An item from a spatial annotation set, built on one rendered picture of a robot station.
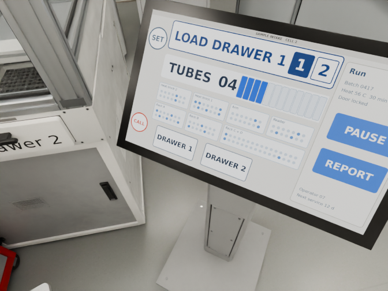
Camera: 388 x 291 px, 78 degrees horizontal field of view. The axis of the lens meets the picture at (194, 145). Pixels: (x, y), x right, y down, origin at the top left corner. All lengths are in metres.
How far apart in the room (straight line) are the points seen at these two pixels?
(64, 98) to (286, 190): 0.56
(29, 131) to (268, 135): 0.62
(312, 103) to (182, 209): 1.19
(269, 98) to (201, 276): 1.08
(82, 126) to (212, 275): 0.96
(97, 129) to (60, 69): 0.21
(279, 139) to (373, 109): 0.14
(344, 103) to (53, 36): 0.56
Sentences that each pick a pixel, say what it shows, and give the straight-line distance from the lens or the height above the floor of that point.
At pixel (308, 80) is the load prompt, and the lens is 0.44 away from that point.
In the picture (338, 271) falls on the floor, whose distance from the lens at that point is 1.58.
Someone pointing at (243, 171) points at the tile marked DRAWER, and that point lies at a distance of 0.46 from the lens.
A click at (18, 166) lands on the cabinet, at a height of 0.72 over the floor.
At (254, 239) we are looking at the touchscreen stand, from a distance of 1.44.
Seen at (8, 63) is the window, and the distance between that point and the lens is 0.70.
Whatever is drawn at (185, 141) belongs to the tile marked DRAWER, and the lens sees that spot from 0.48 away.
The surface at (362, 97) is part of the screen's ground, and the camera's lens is 0.46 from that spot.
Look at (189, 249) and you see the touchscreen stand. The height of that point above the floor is 0.04.
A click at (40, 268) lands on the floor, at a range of 1.63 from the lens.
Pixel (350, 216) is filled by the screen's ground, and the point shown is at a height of 1.00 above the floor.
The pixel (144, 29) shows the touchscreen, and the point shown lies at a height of 1.15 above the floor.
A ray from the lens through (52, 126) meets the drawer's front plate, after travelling 0.75.
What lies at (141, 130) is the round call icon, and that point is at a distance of 0.52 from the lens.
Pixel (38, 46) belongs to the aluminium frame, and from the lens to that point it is 0.63.
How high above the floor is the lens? 1.38
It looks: 52 degrees down
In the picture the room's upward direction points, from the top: 1 degrees counter-clockwise
